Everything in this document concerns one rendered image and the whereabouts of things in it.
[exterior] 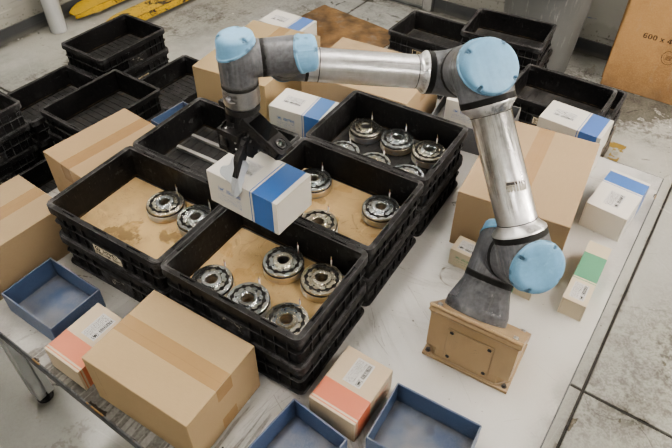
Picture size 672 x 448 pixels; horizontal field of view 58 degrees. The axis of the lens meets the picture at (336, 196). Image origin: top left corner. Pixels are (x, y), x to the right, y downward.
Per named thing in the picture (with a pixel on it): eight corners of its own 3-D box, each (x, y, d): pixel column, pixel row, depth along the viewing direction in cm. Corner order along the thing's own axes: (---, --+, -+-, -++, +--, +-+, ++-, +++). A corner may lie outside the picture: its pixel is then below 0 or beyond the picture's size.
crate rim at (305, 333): (370, 259, 146) (370, 252, 145) (299, 350, 128) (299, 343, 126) (239, 199, 162) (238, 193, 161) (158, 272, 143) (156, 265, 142)
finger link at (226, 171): (219, 189, 135) (231, 150, 133) (239, 200, 132) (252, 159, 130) (209, 190, 132) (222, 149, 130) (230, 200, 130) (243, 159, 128)
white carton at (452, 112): (508, 118, 216) (513, 97, 210) (498, 136, 209) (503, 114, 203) (455, 103, 223) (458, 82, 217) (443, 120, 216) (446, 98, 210)
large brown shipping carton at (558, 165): (490, 166, 205) (501, 116, 192) (582, 194, 195) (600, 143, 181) (449, 242, 179) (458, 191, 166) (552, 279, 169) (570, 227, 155)
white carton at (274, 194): (311, 204, 140) (310, 174, 134) (278, 235, 133) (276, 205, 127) (245, 172, 149) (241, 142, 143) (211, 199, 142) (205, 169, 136)
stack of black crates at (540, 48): (542, 104, 333) (563, 25, 302) (518, 134, 312) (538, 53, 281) (470, 81, 351) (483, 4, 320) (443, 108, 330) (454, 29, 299)
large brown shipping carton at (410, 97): (435, 110, 230) (441, 63, 216) (402, 153, 210) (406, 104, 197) (342, 82, 244) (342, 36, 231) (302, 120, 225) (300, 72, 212)
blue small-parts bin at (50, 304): (106, 306, 162) (99, 289, 157) (59, 346, 152) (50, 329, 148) (58, 274, 170) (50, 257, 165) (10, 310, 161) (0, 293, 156)
